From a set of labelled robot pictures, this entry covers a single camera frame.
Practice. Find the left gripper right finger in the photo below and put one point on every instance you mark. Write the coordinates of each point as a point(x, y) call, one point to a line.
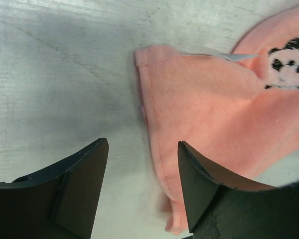
point(221, 204)

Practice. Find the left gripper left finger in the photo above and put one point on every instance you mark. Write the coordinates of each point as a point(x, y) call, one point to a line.
point(58, 201)

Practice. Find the pink towel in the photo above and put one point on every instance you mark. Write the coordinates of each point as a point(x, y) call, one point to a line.
point(244, 115)

